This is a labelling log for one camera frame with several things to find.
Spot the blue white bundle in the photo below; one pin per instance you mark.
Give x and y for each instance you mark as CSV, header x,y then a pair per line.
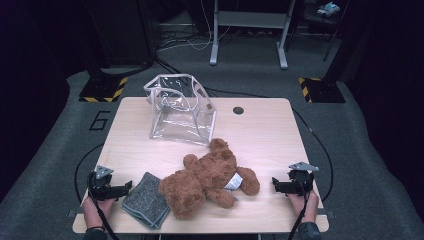
x,y
328,9

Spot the black cabinet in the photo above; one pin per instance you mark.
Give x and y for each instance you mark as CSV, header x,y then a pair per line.
x,y
123,33

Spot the grey table bracket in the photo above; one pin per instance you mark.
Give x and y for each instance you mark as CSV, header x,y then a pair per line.
x,y
71,214
328,215

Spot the grey cloth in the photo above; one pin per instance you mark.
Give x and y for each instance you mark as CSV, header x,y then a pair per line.
x,y
146,200

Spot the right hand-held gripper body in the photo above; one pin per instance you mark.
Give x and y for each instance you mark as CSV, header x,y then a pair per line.
x,y
300,181

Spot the black striped stand base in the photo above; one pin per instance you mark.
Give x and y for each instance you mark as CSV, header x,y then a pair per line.
x,y
100,90
325,91

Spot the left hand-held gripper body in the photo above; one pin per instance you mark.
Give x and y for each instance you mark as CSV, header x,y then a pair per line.
x,y
100,190

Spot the person's left hand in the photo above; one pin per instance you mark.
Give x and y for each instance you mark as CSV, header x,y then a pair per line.
x,y
95,211

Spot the black side table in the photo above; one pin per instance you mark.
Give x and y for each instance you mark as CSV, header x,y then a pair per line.
x,y
320,23

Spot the clear plastic bag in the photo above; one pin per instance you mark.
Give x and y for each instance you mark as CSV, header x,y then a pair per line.
x,y
181,116

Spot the white metal desk frame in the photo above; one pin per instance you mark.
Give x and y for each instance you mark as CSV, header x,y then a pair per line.
x,y
250,20

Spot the person's right hand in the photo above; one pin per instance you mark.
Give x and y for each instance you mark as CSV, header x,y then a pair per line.
x,y
308,208

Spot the black wristband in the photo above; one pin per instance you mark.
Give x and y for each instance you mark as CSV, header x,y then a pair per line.
x,y
95,228

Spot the brown teddy bear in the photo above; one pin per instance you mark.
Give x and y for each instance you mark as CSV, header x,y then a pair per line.
x,y
206,176

